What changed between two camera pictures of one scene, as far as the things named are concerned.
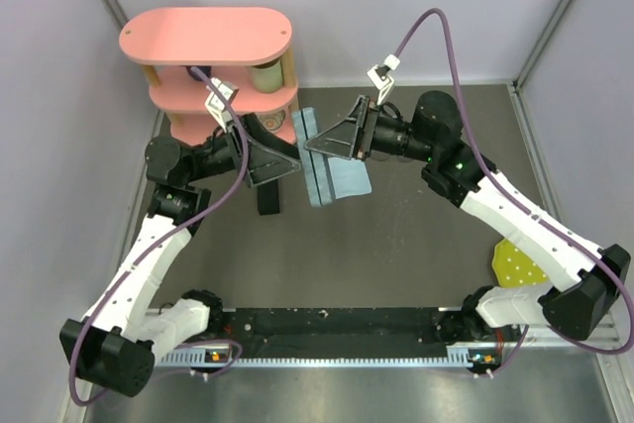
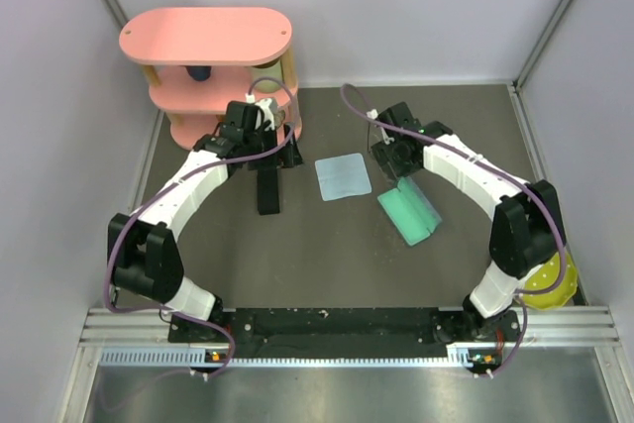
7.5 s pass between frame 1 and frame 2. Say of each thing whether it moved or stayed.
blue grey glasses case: moved
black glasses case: stayed
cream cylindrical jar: stayed
